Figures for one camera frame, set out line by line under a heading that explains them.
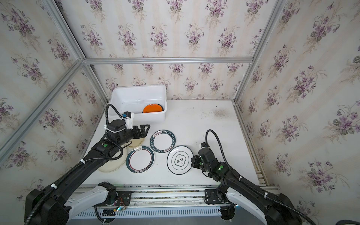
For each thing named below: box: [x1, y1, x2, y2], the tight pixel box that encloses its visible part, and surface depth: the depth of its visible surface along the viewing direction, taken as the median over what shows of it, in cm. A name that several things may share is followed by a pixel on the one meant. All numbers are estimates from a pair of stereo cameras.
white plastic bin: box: [107, 84, 168, 123], surface depth 114 cm
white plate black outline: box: [166, 145, 194, 176], surface depth 87 cm
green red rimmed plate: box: [126, 145, 156, 174], surface depth 88 cm
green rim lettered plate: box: [149, 129, 177, 153], surface depth 97 cm
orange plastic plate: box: [142, 103, 163, 113], surface depth 113 cm
